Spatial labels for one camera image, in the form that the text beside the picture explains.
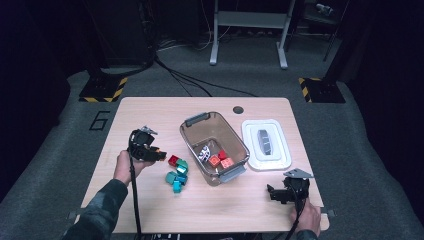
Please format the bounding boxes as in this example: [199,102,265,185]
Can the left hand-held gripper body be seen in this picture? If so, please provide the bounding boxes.
[127,125,158,163]

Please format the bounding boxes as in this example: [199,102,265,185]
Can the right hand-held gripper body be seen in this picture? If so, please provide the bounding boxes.
[282,168,315,205]

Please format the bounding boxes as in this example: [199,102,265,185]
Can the pile of coloured blocks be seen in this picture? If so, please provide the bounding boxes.
[164,154,190,194]

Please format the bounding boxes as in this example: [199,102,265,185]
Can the white bin lid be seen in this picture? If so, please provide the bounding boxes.
[241,118,293,172]

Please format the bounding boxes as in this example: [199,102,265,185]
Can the white toy car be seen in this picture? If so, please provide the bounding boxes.
[198,144,212,163]

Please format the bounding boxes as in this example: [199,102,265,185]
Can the clear grey storage box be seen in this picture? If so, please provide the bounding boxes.
[179,111,251,187]

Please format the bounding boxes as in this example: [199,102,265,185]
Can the person's left hand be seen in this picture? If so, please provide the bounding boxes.
[112,149,155,186]

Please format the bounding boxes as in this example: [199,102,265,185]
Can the person's right hand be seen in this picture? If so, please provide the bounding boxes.
[288,197,323,237]

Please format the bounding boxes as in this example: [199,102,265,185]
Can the black stand base striped edge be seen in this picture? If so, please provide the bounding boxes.
[298,77,347,104]
[78,75,129,104]

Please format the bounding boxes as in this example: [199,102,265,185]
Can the black cabinet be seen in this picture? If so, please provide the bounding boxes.
[83,0,158,67]

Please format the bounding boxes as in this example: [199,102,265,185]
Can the dark curtain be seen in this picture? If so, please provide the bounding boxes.
[346,0,424,188]
[0,0,71,211]

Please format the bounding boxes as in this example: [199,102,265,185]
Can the white metal stand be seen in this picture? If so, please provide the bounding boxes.
[209,0,297,70]

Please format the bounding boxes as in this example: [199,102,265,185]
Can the grey device on stand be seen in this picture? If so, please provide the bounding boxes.
[314,2,334,17]

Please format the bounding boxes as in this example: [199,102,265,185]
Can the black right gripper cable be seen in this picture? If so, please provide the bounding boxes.
[283,181,308,240]

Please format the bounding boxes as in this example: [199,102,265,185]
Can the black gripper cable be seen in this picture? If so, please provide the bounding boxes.
[283,181,308,240]
[128,154,143,240]

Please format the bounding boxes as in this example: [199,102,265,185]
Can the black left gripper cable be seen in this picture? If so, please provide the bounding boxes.
[128,154,143,240]

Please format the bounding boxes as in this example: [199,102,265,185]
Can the thin black floor cable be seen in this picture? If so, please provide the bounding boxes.
[154,57,258,98]
[166,68,214,98]

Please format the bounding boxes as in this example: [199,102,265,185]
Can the thick black floor cable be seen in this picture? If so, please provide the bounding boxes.
[99,57,158,78]

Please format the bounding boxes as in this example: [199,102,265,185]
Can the white floor cable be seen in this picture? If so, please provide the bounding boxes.
[156,33,214,53]

